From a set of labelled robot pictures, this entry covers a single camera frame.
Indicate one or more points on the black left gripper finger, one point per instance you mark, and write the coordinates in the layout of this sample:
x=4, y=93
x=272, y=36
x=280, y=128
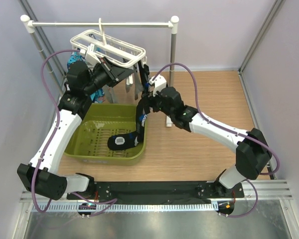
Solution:
x=106, y=62
x=117, y=73

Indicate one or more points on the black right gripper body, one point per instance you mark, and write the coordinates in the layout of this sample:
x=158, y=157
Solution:
x=156, y=103

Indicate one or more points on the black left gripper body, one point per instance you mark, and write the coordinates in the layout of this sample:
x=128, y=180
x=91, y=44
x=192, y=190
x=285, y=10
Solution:
x=102, y=76

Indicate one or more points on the white clip sock hanger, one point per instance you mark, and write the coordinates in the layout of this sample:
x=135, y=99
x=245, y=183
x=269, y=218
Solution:
x=120, y=53

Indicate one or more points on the black patterned sock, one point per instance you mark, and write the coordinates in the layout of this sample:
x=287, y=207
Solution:
x=131, y=139
x=144, y=75

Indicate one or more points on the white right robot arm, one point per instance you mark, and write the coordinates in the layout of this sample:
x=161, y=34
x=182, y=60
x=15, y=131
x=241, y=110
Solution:
x=250, y=147

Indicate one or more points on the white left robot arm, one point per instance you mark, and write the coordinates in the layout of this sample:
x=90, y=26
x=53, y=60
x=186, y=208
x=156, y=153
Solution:
x=39, y=176

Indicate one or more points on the grey striped sock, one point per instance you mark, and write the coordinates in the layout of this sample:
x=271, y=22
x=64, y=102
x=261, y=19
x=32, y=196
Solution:
x=110, y=95

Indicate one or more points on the blue shark pattern sock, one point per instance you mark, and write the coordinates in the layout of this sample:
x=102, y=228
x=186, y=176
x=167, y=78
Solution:
x=74, y=57

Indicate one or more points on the green plastic basket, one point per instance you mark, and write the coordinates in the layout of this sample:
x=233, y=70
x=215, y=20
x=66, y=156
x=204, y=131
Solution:
x=89, y=141

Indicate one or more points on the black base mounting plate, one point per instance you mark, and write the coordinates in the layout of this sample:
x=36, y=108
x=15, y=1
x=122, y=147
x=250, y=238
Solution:
x=164, y=193

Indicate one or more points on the white metal drying rack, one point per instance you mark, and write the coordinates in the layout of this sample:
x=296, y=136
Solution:
x=31, y=25

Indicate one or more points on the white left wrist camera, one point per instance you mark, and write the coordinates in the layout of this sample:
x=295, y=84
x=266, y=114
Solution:
x=90, y=55

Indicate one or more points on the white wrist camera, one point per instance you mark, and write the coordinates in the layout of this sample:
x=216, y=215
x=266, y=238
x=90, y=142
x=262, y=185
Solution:
x=90, y=55
x=158, y=83

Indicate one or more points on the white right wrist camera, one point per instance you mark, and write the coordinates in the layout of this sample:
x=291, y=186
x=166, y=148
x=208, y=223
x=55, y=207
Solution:
x=158, y=83

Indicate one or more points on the aluminium slotted rail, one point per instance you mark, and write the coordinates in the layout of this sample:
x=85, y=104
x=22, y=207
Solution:
x=85, y=207

